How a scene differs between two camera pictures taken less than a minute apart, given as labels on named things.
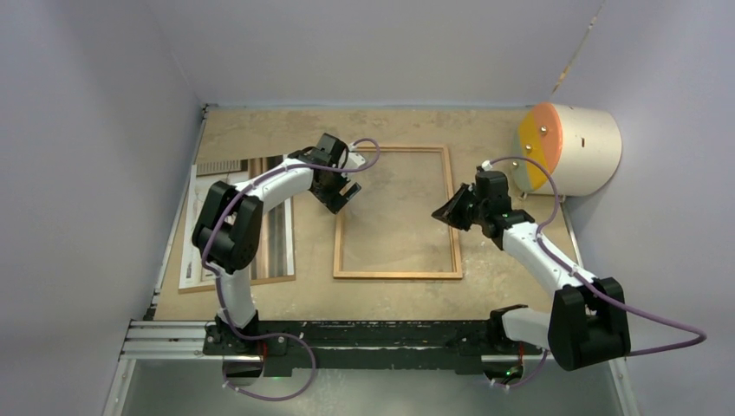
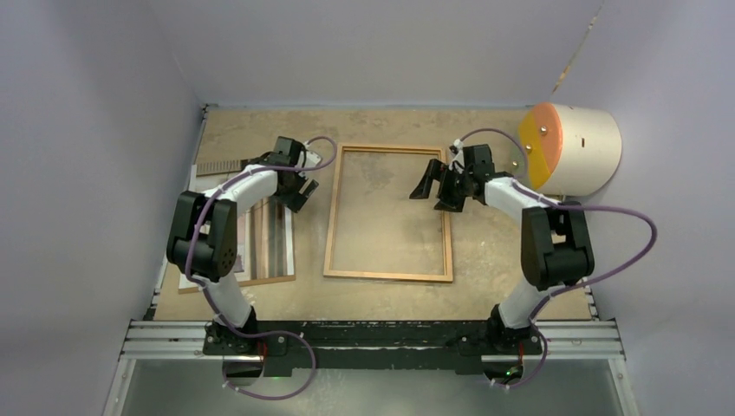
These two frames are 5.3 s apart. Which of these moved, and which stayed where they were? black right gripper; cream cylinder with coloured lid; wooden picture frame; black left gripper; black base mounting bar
Moved: black right gripper; black left gripper; wooden picture frame
Stayed: black base mounting bar; cream cylinder with coloured lid
